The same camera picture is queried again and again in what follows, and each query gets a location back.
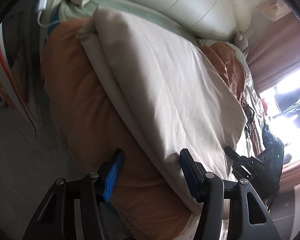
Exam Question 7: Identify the grey plush toy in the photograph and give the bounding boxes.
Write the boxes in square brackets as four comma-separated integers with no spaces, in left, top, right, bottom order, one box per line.
[234,30,249,55]

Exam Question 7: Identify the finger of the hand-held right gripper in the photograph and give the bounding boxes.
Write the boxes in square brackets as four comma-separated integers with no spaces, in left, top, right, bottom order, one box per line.
[231,162,252,181]
[224,146,252,162]

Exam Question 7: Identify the white shelf unit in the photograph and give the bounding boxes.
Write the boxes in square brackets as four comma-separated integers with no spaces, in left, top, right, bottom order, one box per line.
[0,10,44,130]

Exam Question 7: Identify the cloth-covered air conditioner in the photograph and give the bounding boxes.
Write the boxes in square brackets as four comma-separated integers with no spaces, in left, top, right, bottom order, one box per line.
[261,0,290,20]

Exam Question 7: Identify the beige jacket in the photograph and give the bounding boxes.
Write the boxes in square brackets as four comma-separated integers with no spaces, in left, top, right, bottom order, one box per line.
[76,6,248,217]

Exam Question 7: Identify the pink curtain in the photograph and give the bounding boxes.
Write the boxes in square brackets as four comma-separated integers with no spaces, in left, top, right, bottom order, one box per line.
[281,160,300,193]
[247,17,300,90]

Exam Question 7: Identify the light green bed sheet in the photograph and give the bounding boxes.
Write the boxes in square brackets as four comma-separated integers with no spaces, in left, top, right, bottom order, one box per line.
[59,0,200,42]

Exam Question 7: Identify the pale green pillow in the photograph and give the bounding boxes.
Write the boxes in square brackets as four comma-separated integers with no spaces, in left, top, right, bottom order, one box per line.
[230,42,252,80]

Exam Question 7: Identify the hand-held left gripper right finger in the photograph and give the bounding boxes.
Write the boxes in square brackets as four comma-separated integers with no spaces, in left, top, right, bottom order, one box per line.
[179,149,282,240]

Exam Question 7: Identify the black cables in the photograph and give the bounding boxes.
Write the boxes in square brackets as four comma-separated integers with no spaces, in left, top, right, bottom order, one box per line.
[242,102,255,138]

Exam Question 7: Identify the orange blanket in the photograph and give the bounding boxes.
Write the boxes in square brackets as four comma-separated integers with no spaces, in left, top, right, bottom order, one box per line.
[40,17,247,240]

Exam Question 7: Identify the cream padded headboard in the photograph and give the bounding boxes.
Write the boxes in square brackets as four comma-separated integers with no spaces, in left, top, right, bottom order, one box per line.
[67,0,255,39]

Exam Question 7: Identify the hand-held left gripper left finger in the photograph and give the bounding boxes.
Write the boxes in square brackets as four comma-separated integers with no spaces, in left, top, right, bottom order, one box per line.
[22,149,127,240]

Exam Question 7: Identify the black clothes pile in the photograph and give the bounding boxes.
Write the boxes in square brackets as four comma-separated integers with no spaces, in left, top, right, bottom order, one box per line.
[261,122,285,153]

